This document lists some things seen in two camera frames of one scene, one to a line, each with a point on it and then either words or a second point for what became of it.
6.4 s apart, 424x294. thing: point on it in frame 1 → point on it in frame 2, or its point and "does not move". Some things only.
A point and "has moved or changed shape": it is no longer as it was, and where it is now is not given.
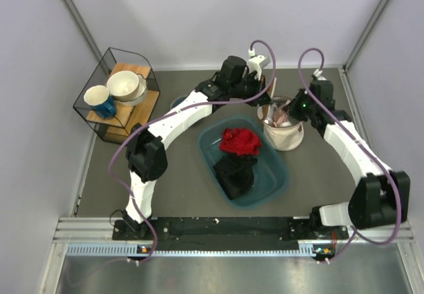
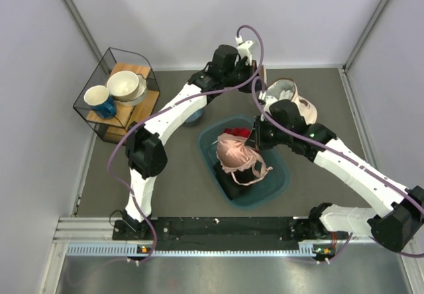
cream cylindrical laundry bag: [283, 130] has moved or changed shape
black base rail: [273, 234] does not move
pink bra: [279, 116] has moved or changed shape
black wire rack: [119, 94] does not move
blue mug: [103, 104] does not move
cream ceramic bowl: [122, 85] does not move
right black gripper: [292, 106] → [256, 137]
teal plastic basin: [271, 174] does not move
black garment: [235, 175] does not move
